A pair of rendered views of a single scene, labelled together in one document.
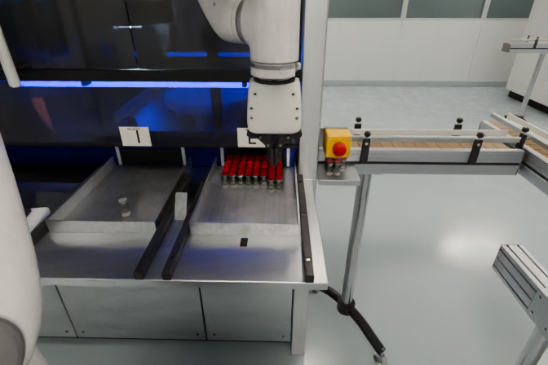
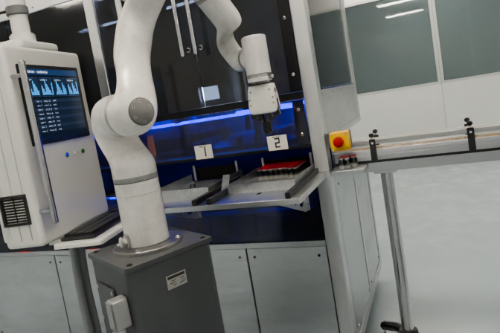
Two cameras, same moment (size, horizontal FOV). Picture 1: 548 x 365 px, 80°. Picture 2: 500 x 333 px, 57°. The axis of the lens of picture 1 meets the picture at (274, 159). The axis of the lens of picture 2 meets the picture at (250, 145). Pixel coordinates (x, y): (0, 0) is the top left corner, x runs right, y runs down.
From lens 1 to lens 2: 105 cm
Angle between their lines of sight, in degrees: 29
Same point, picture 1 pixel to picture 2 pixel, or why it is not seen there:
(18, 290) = (154, 101)
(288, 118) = (268, 102)
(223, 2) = (232, 53)
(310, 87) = (309, 100)
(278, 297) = (321, 298)
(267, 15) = (248, 53)
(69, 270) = not seen: hidden behind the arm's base
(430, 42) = not seen: outside the picture
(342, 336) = not seen: outside the picture
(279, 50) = (256, 67)
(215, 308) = (268, 311)
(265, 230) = (273, 186)
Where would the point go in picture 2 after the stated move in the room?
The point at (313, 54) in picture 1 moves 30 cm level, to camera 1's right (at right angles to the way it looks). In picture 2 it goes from (307, 79) to (388, 65)
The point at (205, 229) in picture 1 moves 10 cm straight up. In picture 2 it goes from (237, 189) to (232, 162)
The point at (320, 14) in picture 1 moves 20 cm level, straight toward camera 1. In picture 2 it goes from (306, 54) to (286, 53)
